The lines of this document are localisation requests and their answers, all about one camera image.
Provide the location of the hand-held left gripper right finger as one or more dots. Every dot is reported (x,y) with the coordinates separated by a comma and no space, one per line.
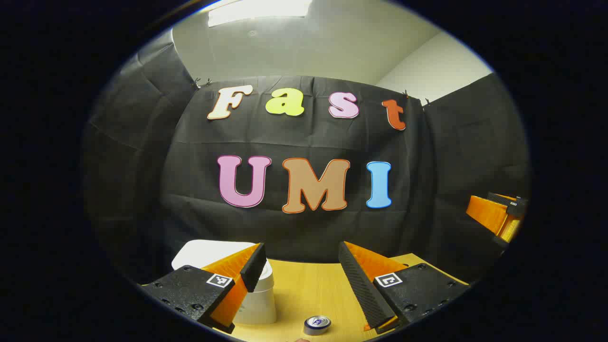
(361,289)

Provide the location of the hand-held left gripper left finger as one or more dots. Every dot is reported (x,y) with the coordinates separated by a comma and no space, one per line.
(254,266)

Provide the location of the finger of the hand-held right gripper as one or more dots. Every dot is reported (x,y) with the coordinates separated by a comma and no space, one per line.
(489,211)
(512,230)

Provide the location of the blue pop can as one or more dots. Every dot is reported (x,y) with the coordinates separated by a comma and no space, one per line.
(317,325)

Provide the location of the white desktop garbage bin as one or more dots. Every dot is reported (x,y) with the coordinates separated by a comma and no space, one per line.
(199,250)

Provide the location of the wooden desktop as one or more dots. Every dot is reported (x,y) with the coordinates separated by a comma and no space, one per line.
(308,289)

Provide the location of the black backdrop cloth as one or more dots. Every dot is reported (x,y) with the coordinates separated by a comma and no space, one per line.
(304,137)

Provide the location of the ceiling light panel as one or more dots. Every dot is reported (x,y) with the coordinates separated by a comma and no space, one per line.
(259,9)

